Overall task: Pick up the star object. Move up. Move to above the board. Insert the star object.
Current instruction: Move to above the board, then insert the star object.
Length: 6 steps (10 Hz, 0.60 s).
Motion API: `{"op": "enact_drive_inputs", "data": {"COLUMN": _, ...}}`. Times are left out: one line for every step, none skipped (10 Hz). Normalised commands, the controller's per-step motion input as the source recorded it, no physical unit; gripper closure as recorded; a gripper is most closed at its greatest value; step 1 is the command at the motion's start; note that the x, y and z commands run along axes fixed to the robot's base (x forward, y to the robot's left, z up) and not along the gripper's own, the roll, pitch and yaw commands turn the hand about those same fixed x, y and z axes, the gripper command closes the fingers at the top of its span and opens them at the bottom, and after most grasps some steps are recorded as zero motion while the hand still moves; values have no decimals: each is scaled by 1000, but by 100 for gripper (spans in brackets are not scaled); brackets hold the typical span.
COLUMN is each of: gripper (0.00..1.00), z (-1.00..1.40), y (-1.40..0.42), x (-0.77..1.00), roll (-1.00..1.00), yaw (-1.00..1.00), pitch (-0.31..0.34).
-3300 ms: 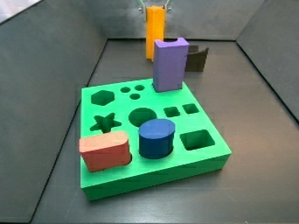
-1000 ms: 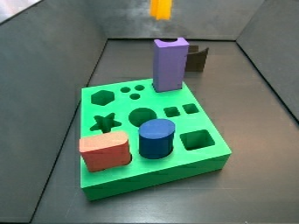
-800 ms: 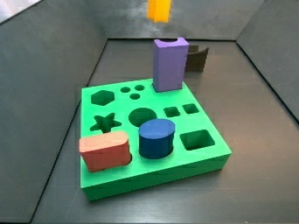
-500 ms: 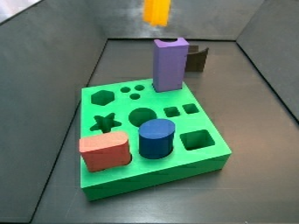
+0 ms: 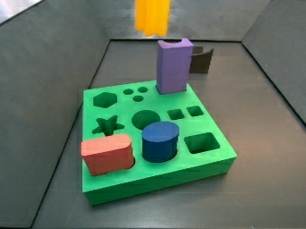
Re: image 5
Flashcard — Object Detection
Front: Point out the purple notched rectangular block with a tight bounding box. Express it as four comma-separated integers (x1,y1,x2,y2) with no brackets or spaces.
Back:
156,38,194,94

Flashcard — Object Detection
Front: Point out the black curved block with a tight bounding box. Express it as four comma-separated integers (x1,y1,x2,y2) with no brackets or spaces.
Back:
188,47,214,73

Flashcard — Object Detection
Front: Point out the red rounded block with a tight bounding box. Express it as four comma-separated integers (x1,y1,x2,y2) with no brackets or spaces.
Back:
82,134,135,176

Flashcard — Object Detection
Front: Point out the blue cylinder block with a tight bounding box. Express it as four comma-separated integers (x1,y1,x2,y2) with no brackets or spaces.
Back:
142,122,179,163

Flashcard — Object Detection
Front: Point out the green shape sorter board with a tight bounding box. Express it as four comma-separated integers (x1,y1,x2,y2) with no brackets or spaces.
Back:
82,81,237,205

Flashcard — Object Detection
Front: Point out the yellow star prism block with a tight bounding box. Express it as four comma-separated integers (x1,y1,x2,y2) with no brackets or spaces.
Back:
135,0,171,37

